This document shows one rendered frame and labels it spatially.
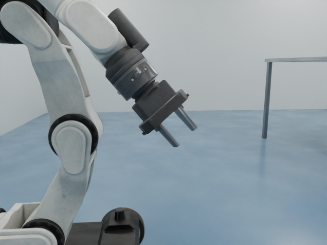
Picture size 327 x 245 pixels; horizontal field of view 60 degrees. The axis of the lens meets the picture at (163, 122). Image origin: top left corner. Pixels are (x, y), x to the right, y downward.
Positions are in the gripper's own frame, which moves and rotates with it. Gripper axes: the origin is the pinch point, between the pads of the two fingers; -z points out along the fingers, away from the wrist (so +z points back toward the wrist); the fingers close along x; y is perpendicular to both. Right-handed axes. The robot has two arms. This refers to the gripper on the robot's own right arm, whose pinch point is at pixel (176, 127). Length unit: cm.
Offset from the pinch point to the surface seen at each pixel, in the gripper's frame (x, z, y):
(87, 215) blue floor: -38, -18, 111
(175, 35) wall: 228, 61, 390
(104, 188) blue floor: -23, -17, 142
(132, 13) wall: 194, 136, 393
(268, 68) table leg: 185, -51, 200
